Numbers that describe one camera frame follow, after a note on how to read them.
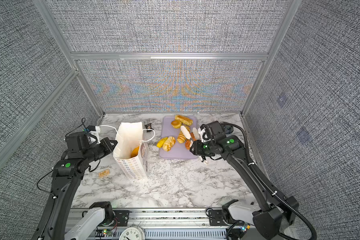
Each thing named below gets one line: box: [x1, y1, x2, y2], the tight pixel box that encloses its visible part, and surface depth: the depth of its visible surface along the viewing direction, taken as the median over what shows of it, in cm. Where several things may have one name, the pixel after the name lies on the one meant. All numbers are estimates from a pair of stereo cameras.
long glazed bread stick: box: [174, 114, 193, 126], surface depth 112 cm
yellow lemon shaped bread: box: [156, 137, 168, 148], surface depth 96 cm
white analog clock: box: [119, 226, 146, 240], surface depth 68 cm
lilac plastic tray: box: [159, 115, 198, 159], surface depth 101 cm
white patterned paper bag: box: [113, 121, 149, 180], surface depth 77 cm
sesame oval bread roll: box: [130, 146, 140, 158], surface depth 94 cm
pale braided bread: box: [162, 136, 176, 152], surface depth 98 cm
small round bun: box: [171, 119, 182, 129], surface depth 108 cm
